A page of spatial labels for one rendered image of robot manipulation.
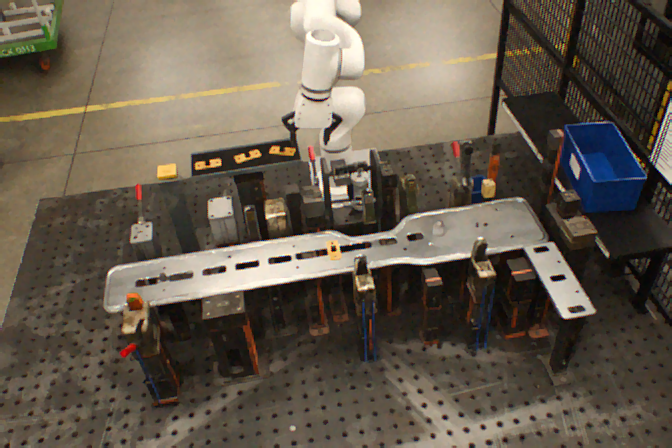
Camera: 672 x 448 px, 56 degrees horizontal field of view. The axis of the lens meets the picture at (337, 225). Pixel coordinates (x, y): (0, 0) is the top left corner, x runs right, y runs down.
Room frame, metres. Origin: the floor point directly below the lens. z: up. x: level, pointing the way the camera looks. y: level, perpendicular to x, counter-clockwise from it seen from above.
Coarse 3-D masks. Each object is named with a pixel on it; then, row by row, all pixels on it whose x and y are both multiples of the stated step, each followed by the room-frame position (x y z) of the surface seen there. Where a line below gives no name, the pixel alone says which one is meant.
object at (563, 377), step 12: (576, 312) 1.09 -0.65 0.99; (564, 324) 1.09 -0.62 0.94; (576, 324) 1.08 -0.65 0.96; (564, 336) 1.08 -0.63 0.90; (576, 336) 1.08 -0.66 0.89; (564, 348) 1.08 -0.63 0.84; (552, 360) 1.10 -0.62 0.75; (564, 360) 1.09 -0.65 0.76; (552, 372) 1.08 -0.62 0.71; (564, 372) 1.08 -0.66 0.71; (564, 384) 1.05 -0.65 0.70
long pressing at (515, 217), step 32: (416, 224) 1.49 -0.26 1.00; (448, 224) 1.48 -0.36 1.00; (480, 224) 1.47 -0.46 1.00; (512, 224) 1.45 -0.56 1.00; (192, 256) 1.43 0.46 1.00; (224, 256) 1.42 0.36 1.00; (256, 256) 1.41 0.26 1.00; (320, 256) 1.38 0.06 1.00; (352, 256) 1.37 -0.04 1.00; (384, 256) 1.36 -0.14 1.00; (416, 256) 1.35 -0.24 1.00; (448, 256) 1.34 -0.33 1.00; (128, 288) 1.31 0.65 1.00; (160, 288) 1.30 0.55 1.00; (192, 288) 1.29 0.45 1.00; (224, 288) 1.28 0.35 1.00; (256, 288) 1.28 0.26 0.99
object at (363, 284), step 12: (360, 276) 1.24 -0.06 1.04; (360, 288) 1.20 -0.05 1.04; (372, 288) 1.20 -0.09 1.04; (360, 300) 1.19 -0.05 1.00; (372, 300) 1.19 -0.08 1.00; (360, 312) 1.19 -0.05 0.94; (372, 312) 1.19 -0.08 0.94; (360, 324) 1.20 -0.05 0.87; (372, 324) 1.21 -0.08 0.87; (360, 336) 1.20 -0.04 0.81; (372, 336) 1.21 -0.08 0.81; (360, 348) 1.20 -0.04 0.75; (372, 348) 1.20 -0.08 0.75; (360, 360) 1.19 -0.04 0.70; (372, 360) 1.19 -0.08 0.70
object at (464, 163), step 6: (462, 144) 1.61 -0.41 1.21; (468, 144) 1.62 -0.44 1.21; (462, 150) 1.61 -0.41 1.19; (468, 150) 1.58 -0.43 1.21; (462, 156) 1.60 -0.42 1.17; (468, 156) 1.61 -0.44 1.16; (462, 162) 1.60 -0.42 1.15; (468, 162) 1.61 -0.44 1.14; (462, 168) 1.60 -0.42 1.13; (468, 168) 1.60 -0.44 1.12; (462, 174) 1.60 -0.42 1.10; (468, 174) 1.60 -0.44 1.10; (468, 180) 1.59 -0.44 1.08; (468, 186) 1.59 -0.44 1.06
